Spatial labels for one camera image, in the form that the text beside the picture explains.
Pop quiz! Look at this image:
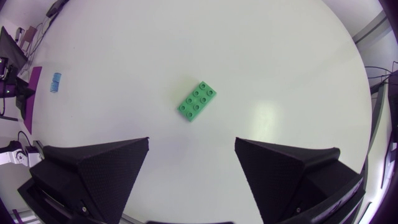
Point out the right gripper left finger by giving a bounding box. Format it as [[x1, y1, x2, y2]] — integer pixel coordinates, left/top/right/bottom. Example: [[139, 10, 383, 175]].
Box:
[[17, 136, 150, 224]]

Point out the dark screen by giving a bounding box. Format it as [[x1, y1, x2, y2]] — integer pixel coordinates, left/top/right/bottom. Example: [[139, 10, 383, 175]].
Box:
[[0, 26, 29, 73]]

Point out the dark mat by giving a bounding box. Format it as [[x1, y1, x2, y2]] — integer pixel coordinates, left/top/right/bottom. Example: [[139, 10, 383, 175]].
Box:
[[24, 65, 43, 135]]

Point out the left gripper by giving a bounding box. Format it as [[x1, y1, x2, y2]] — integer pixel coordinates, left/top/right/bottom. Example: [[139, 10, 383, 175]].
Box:
[[0, 56, 36, 121]]

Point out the black cable with inline box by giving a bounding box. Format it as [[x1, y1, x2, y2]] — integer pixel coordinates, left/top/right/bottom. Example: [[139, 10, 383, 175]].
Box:
[[27, 12, 56, 62]]

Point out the translucent blue toy brick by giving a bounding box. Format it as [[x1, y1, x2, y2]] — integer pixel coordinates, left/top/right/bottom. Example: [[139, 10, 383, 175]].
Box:
[[49, 72, 63, 94]]

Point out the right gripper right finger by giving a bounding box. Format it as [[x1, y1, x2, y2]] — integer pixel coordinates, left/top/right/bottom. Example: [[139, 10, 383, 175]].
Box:
[[234, 136, 367, 224]]

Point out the green toy brick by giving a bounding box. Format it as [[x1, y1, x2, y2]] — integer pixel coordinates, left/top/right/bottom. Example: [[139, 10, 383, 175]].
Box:
[[177, 80, 218, 123]]

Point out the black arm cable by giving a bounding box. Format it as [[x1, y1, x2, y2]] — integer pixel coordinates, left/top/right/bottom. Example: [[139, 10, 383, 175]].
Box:
[[16, 130, 34, 147]]

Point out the black power brick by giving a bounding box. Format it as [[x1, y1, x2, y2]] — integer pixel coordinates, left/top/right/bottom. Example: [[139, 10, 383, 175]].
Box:
[[45, 0, 71, 19]]

